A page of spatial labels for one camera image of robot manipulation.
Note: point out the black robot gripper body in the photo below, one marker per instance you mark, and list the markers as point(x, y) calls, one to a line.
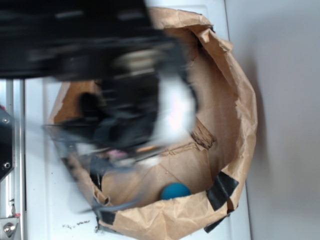
point(122, 114)

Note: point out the white paper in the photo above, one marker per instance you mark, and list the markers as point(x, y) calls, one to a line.
point(177, 107)

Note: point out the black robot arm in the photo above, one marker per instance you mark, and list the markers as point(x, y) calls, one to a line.
point(48, 38)

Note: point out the brown wood bark piece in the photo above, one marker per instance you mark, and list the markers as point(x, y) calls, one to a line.
point(202, 136)

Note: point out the blue rubber ball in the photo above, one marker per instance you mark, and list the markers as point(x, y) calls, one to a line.
point(174, 190)

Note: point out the brown paper bag bin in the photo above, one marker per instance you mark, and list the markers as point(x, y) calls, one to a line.
point(215, 177)

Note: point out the black mounting plate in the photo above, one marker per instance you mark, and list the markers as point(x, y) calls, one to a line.
point(7, 126)

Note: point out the aluminium frame rail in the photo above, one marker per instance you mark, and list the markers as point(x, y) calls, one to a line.
point(12, 188)

